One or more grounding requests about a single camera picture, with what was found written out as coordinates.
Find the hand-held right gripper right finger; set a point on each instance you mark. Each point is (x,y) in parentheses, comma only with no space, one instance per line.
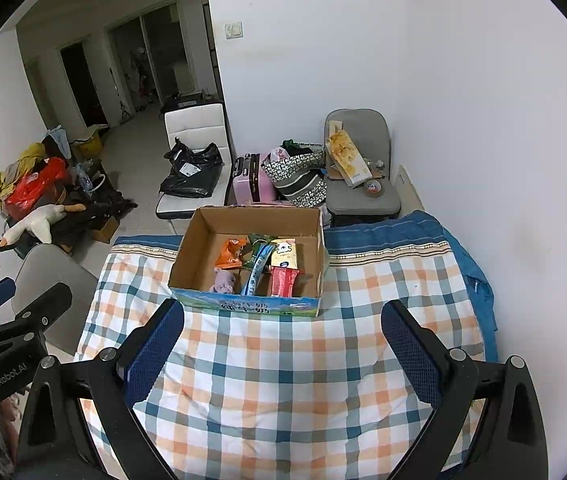
(413,355)

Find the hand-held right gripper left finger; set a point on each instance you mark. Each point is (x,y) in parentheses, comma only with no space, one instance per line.
(156,355)

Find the purple sock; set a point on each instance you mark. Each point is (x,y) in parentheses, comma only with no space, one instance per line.
(224,282)

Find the cardboard box with blue print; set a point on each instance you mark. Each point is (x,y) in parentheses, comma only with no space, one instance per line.
(198,255)

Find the orange snack packet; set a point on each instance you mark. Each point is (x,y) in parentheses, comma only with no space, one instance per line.
(228,255)

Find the long blue packet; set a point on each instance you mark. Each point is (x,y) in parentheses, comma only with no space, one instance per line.
(256,275)

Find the red snack packet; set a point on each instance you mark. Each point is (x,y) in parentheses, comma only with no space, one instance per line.
(283,280)

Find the green snack packet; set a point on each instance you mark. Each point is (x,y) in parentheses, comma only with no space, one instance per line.
(261,239)

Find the yellow tissue pack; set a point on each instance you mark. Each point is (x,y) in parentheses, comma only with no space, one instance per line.
(283,255)

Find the grey round-backed chair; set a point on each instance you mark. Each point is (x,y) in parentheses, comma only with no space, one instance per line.
(58,270)

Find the white goose plush toy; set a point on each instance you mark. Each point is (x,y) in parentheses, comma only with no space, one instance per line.
(38,222)

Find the small brown cardboard box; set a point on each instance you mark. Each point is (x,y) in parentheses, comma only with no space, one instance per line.
(104,230)

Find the red plastic bag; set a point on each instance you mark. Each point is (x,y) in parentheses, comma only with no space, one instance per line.
(33,185)

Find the pile of dark bags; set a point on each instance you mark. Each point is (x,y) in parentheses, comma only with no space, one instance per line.
(98,200)

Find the blue quilt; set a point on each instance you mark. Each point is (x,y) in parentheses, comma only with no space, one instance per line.
(413,235)

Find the plaid blanket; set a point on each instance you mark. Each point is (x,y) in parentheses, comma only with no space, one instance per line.
(288,385)

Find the yellow cloth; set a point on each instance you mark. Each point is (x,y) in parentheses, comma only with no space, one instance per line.
(31,152)

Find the light blue cloth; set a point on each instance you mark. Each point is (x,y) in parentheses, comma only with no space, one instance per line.
(61,142)

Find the yellow box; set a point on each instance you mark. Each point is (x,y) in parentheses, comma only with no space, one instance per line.
(88,147)

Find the white board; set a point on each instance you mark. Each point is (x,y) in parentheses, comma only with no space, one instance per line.
(411,190)

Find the brown tape roll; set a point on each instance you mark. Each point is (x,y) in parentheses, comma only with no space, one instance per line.
(374,189)

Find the black plastic bag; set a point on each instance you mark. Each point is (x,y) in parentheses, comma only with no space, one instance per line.
(188,185)

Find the pink suitcase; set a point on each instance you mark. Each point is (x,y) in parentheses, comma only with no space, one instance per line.
(253,185)

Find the yellow snack bag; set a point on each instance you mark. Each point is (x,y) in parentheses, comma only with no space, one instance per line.
(348,160)

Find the patterned tote bag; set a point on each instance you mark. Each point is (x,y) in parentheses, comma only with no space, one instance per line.
(293,180)

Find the grey cushioned chair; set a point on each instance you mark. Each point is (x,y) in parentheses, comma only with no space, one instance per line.
(363,125)

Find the white padded chair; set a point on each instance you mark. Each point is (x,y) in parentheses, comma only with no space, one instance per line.
(196,120)

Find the white light switch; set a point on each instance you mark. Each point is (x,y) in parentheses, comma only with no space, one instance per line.
(234,30)

